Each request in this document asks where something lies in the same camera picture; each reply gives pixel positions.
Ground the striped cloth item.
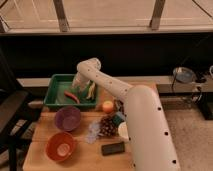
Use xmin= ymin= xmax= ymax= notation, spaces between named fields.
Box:
xmin=114 ymin=99 xmax=124 ymax=114

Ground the black chair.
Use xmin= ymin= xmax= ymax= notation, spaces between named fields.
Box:
xmin=0 ymin=49 xmax=43 ymax=171

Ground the orange plastic bowl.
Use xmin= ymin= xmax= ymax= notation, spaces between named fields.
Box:
xmin=45 ymin=132 xmax=77 ymax=162

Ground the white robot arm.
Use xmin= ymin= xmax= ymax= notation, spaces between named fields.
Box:
xmin=74 ymin=58 xmax=181 ymax=171

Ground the metal bowl on shelf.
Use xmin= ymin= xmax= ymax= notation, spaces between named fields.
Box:
xmin=173 ymin=67 xmax=196 ymax=84

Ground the wooden table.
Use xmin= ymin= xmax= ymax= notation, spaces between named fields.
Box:
xmin=22 ymin=77 xmax=181 ymax=171

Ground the crumpled clear plastic wrap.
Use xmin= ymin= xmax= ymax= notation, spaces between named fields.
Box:
xmin=85 ymin=121 xmax=100 ymax=144

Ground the white plastic cup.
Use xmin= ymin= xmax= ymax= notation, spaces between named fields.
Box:
xmin=118 ymin=122 xmax=129 ymax=140

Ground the purple plastic bowl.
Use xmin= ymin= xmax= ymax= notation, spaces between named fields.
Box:
xmin=54 ymin=106 xmax=81 ymax=131

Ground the black rectangular block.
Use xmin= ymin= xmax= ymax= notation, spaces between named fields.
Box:
xmin=101 ymin=142 xmax=125 ymax=156

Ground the pinecone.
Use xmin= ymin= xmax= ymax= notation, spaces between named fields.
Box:
xmin=100 ymin=116 xmax=117 ymax=136

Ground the green sponge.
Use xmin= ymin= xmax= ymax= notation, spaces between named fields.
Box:
xmin=112 ymin=113 xmax=125 ymax=126

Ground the green plastic tray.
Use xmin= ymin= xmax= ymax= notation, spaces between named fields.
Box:
xmin=44 ymin=74 xmax=98 ymax=109

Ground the orange apple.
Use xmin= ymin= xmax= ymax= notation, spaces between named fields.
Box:
xmin=102 ymin=101 xmax=114 ymax=114

